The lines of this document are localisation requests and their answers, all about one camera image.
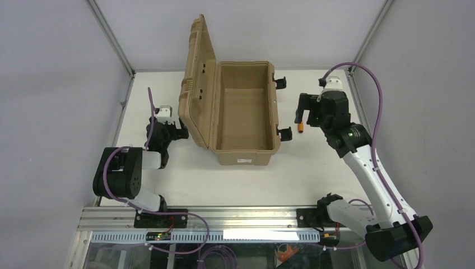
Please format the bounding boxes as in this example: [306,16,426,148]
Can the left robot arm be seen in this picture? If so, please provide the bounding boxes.
[92,119,189,212]

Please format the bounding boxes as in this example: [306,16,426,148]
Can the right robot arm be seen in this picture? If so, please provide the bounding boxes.
[295,91,434,262]

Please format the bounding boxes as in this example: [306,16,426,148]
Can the black lower box latch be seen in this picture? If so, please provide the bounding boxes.
[276,127,293,142]

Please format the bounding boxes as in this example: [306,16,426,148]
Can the black box latch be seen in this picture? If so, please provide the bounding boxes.
[273,76,287,90]
[276,127,293,142]

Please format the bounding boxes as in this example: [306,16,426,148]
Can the black upper box latch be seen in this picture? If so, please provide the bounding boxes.
[273,76,287,90]

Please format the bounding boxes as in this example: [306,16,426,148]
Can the tan plastic tool box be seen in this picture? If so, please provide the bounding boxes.
[178,15,281,166]

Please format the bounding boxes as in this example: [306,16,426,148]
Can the orange object below table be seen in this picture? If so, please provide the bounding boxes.
[276,244,300,263]

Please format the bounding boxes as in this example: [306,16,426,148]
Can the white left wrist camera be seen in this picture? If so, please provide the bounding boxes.
[155,105,173,122]

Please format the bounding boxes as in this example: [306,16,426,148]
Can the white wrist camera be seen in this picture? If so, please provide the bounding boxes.
[155,105,173,122]
[319,76,343,92]

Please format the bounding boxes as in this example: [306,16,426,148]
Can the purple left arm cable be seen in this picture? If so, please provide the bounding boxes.
[102,87,238,269]

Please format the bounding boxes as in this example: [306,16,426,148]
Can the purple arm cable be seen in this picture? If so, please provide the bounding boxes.
[316,62,425,269]
[102,87,238,269]

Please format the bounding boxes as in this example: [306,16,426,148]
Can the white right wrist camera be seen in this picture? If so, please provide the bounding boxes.
[319,76,343,92]

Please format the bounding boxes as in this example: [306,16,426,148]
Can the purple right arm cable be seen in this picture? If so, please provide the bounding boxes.
[316,62,425,269]

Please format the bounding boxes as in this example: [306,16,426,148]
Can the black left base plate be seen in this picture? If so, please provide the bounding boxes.
[133,208,188,229]

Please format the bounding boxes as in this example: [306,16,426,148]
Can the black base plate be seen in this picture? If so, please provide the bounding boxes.
[133,208,188,229]
[296,207,337,229]

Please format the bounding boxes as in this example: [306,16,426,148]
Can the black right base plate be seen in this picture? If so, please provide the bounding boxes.
[296,207,337,229]

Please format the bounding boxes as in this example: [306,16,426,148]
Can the aluminium front rail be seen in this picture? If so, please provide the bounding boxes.
[77,206,412,231]

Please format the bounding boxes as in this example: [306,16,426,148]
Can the white slotted cable duct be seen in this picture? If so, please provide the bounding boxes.
[91,229,320,244]

